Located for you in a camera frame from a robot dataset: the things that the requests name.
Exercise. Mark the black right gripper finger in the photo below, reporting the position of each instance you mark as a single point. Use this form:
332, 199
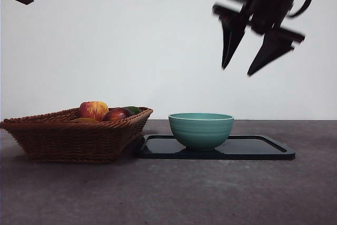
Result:
271, 51
231, 38

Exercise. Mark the teal ribbed bowl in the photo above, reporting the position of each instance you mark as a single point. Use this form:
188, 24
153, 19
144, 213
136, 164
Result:
201, 132

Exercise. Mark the brown kiwi fruit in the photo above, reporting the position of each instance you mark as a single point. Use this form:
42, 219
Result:
85, 120

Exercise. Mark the dark rectangular tray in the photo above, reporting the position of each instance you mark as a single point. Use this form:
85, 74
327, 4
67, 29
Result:
250, 151

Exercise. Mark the green fruit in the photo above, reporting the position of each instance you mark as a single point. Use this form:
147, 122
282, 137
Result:
134, 110

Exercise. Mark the dark red plum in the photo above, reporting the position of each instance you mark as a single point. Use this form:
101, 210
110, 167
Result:
117, 115

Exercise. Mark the red yellow apple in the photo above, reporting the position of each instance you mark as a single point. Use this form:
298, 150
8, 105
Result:
93, 110

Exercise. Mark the brown wicker basket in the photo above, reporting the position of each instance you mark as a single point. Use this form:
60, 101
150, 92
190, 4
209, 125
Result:
68, 140

